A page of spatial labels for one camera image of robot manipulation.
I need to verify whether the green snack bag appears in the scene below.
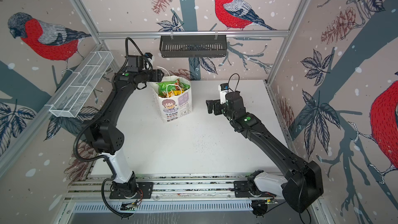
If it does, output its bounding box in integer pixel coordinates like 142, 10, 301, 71
177, 79, 191, 91
157, 80, 181, 97

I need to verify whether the yellow snack bag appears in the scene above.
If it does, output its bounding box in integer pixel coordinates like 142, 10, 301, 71
167, 90, 184, 97

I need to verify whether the white printed paper bag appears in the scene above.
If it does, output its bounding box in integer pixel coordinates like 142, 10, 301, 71
148, 75, 193, 122

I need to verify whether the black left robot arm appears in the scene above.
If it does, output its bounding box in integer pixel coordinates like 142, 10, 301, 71
83, 69, 164, 199

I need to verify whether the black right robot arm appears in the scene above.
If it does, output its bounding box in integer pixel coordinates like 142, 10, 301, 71
206, 91, 324, 214

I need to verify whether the black hanging basket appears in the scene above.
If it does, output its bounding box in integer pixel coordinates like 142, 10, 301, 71
159, 35, 228, 58

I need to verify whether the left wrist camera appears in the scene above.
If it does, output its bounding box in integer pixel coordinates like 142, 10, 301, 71
126, 53, 153, 72

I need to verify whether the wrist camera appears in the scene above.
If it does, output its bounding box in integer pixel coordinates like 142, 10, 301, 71
218, 83, 230, 104
126, 53, 153, 72

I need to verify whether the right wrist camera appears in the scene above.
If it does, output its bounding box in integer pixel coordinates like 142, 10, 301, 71
218, 83, 230, 104

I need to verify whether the aluminium frame crossbar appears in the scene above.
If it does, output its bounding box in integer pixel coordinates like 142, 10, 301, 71
97, 30, 290, 40

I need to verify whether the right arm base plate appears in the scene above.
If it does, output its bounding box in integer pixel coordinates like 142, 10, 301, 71
231, 181, 276, 198

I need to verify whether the white wire mesh basket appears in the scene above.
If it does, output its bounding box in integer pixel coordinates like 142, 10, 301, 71
49, 51, 114, 118

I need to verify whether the aluminium mounting rail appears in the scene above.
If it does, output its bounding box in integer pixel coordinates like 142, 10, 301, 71
66, 174, 299, 201

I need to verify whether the black corrugated cable conduit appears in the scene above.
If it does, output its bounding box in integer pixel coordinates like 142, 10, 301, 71
73, 121, 108, 163

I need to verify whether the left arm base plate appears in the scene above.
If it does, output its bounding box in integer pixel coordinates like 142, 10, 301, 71
109, 182, 153, 200

